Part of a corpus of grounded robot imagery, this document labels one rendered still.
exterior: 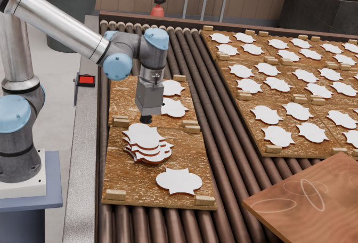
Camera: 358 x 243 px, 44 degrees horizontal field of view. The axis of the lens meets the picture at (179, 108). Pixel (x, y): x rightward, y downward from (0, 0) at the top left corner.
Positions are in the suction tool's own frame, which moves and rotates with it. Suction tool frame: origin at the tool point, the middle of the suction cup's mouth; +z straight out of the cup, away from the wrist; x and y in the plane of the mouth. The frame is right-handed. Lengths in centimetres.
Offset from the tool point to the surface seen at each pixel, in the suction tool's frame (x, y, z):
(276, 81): -82, 40, 11
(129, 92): -6.7, 39.0, 11.8
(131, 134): 4.1, 1.3, 6.0
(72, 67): -22, 251, 105
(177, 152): -11.8, -4.4, 11.8
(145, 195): 6.1, -23.2, 11.8
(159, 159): -2.1, -10.9, 8.3
